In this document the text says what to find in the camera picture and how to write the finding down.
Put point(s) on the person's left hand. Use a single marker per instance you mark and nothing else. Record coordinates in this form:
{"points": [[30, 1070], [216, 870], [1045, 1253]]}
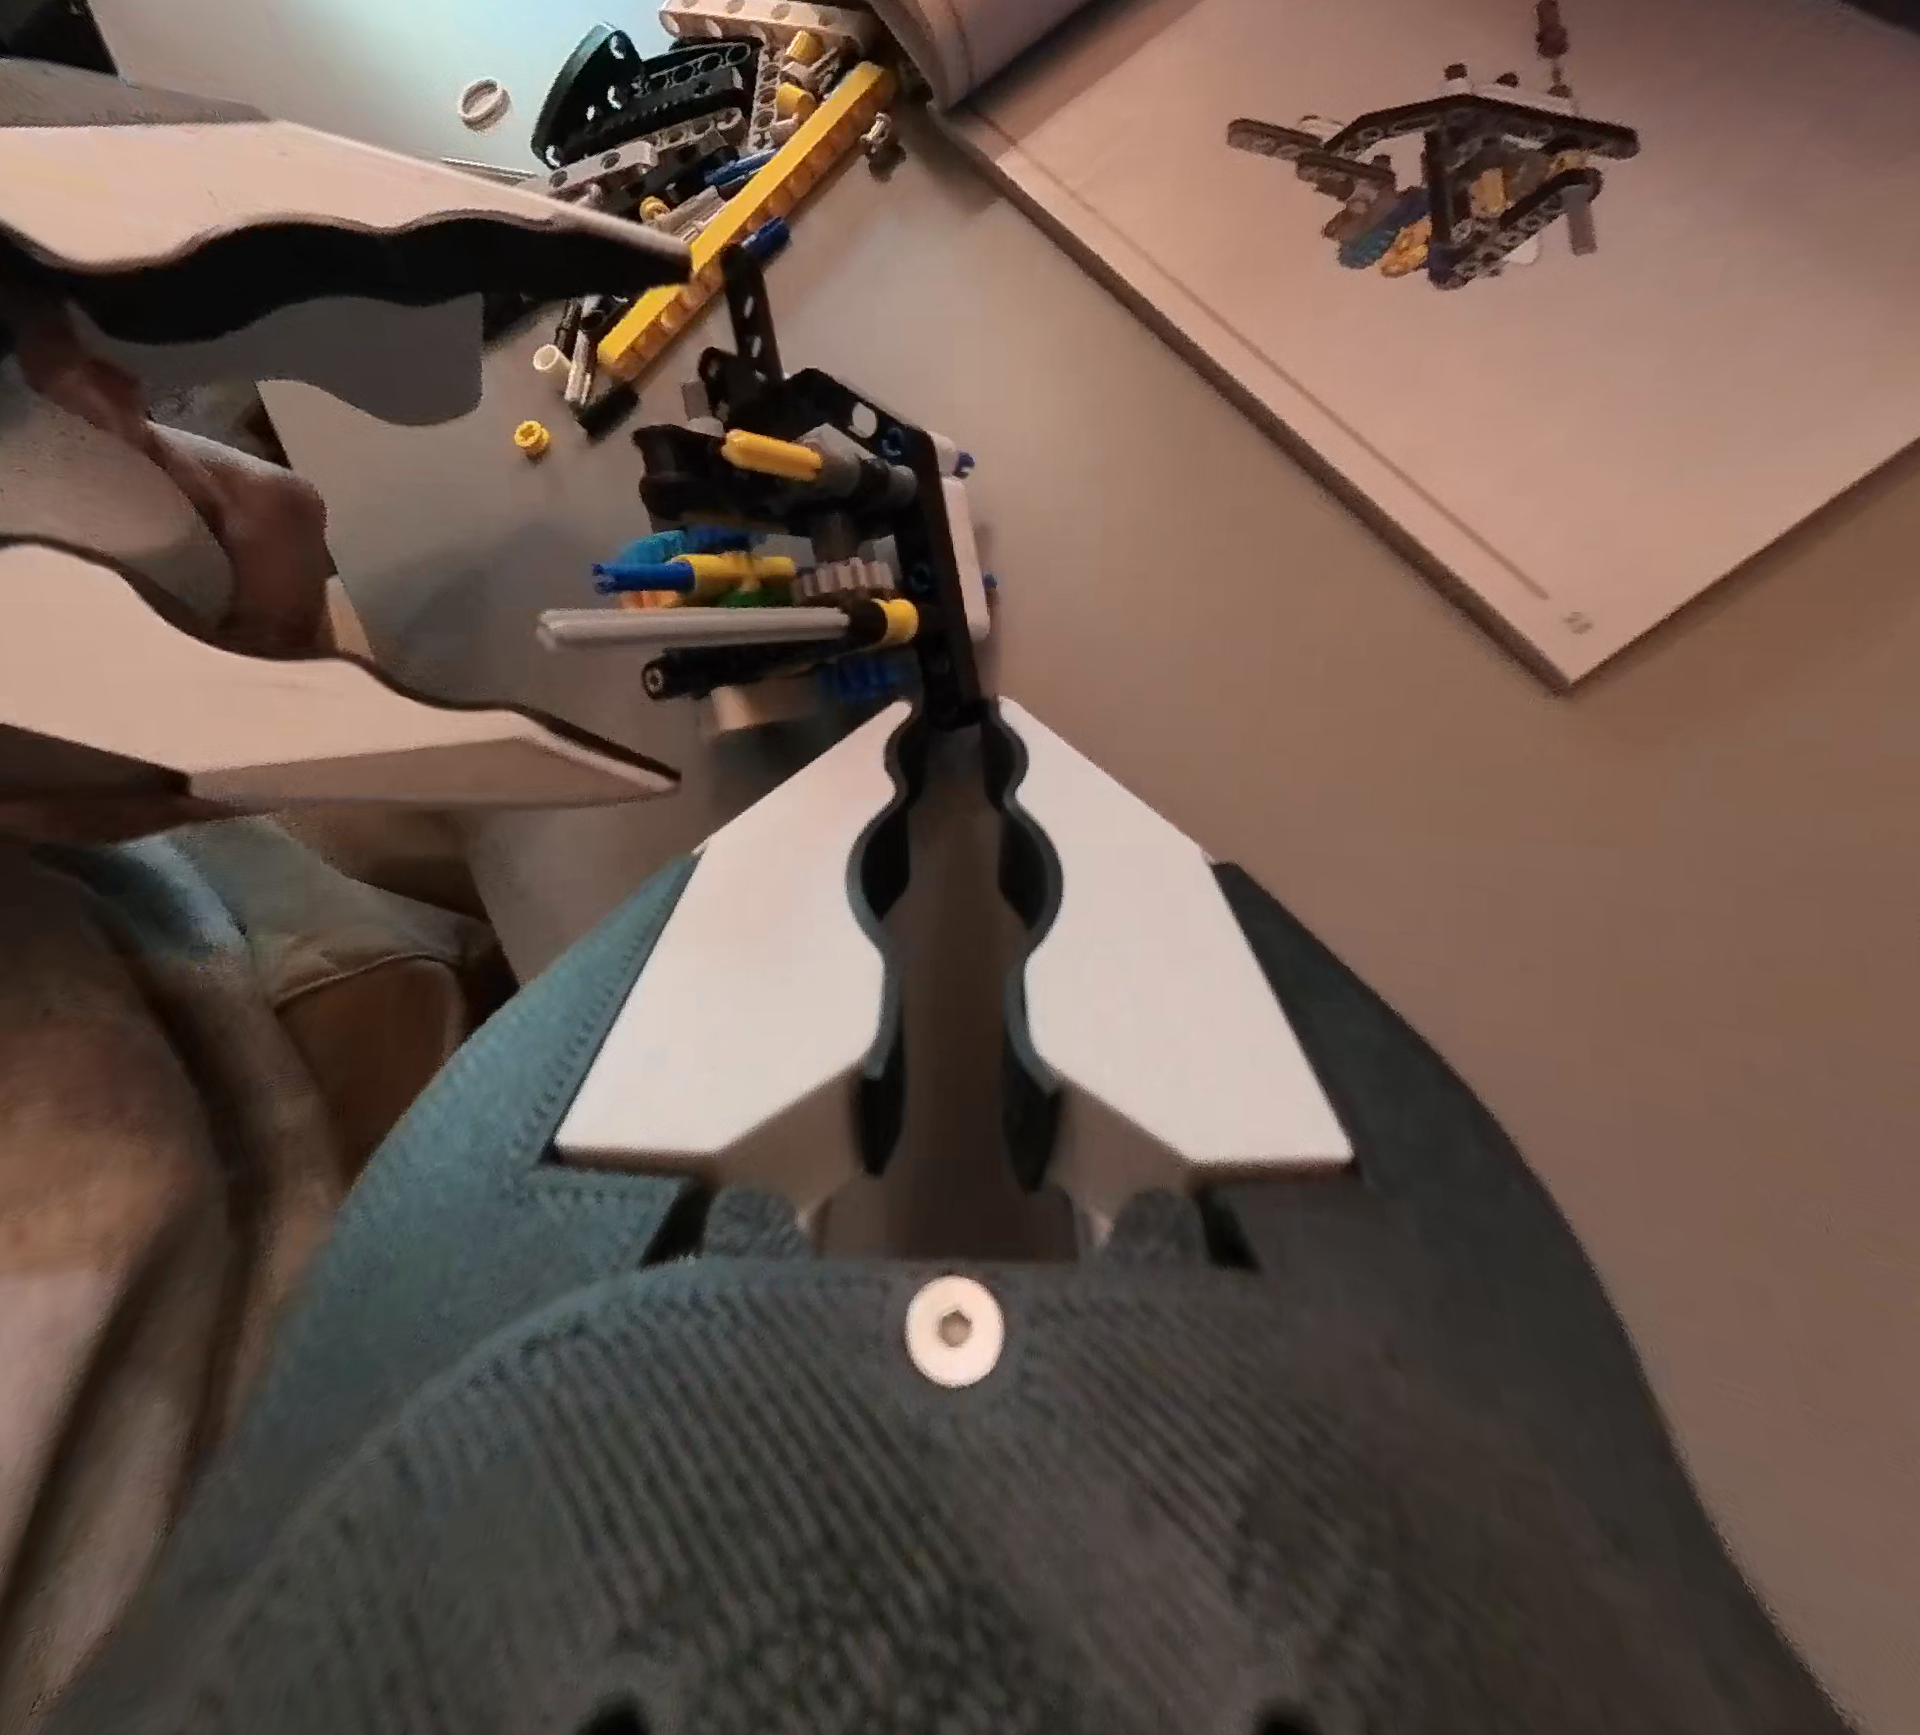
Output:
{"points": [[240, 519]]}

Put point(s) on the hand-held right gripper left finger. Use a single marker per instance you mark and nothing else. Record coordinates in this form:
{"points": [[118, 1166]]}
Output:
{"points": [[721, 1016]]}

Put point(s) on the pile of loose lego pieces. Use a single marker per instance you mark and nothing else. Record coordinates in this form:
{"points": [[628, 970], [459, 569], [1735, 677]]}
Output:
{"points": [[752, 205]]}

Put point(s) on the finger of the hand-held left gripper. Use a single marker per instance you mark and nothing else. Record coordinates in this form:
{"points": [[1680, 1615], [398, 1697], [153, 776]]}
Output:
{"points": [[271, 188], [298, 729]]}

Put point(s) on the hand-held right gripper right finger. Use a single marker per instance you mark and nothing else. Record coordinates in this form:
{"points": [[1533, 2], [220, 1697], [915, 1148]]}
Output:
{"points": [[1187, 1016]]}

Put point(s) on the lego technic gear assembly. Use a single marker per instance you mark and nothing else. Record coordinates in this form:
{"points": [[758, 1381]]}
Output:
{"points": [[938, 567]]}

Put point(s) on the lego instruction booklet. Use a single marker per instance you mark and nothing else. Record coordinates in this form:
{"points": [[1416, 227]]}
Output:
{"points": [[1351, 383]]}

